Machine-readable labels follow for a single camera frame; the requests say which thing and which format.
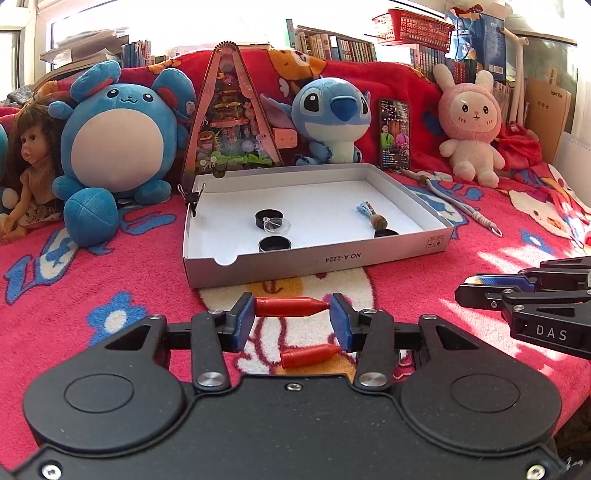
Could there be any red cloth bundle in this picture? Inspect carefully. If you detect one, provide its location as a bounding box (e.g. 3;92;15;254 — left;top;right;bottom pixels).
496;121;542;172

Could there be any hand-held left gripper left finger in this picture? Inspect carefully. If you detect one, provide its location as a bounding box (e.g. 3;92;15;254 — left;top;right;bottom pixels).
104;292;256;392

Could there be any brown cardboard board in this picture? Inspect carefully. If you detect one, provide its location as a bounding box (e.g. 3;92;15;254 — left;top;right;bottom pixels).
525;77;574;165

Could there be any window frame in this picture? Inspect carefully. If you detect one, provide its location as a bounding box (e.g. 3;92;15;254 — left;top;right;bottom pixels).
0;0;52;100

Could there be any stack of papers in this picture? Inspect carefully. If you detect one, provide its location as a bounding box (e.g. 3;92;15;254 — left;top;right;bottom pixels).
39;28;153;71

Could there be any red plastic basket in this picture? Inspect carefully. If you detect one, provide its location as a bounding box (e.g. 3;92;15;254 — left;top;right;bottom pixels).
371;9;456;47

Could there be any blue paper bag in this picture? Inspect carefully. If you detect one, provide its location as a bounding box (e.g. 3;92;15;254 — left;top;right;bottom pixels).
444;6;509;77

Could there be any blue alien plush toy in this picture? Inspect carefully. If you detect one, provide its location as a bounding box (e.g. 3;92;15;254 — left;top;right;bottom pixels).
259;76;373;166

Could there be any red bullet-shaped piece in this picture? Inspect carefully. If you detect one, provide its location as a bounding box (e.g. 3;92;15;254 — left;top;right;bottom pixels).
254;296;331;318
280;343;343;369

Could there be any white cardboard box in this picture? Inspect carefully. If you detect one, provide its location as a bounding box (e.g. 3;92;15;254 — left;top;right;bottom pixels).
182;162;454;289

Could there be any deep black cap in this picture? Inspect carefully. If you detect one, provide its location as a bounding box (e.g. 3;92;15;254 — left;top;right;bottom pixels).
257;235;293;254

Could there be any triangular diorama house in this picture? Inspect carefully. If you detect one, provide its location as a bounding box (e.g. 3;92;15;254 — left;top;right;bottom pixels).
181;41;286;178

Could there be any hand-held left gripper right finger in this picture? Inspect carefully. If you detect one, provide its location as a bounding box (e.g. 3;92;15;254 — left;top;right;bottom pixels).
330;292;481;389

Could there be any small black binder clip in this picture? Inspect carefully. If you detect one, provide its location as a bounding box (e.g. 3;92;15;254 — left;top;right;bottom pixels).
177;182;206;218

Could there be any round blue plush toy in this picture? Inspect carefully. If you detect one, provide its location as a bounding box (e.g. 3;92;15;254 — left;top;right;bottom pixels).
48;60;197;247

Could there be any blue cat plush toy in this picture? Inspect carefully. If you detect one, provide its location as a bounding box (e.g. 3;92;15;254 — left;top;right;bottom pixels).
0;124;20;214

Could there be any black smartphone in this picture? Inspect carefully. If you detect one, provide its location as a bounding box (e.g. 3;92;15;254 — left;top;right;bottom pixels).
379;98;411;171

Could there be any brown-haired doll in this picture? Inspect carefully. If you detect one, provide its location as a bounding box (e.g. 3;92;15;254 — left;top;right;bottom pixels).
0;107;66;244

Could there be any pink bunny plush toy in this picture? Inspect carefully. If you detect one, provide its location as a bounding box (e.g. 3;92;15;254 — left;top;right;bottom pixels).
432;63;507;188

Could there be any beaded phone lanyard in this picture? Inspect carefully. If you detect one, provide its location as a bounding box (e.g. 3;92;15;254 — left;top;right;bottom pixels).
401;168;504;239

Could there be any shelf row of books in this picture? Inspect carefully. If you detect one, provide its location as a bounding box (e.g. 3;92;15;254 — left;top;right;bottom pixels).
285;19;378;64

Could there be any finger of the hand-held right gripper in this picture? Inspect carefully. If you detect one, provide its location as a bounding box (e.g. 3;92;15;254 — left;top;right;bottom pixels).
464;257;591;291
454;282;511;311

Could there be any white rack pole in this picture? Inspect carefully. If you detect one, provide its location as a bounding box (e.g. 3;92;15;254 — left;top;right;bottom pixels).
502;25;533;129

